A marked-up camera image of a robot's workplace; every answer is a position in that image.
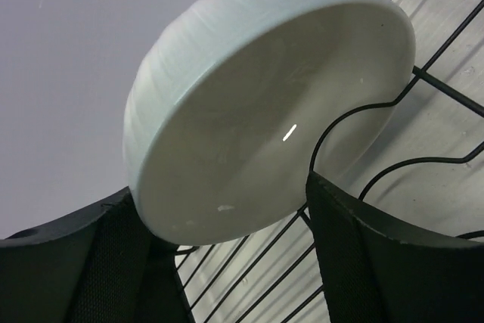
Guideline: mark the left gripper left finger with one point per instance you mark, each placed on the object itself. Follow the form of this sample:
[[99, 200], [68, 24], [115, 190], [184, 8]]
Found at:
[[97, 264]]

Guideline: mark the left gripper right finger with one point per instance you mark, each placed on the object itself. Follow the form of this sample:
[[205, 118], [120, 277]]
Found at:
[[377, 268]]

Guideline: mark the light blue bowl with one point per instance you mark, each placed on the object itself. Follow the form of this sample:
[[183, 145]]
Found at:
[[229, 103]]

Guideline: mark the black wire dish rack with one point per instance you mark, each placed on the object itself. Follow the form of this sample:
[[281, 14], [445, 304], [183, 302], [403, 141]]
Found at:
[[272, 275]]

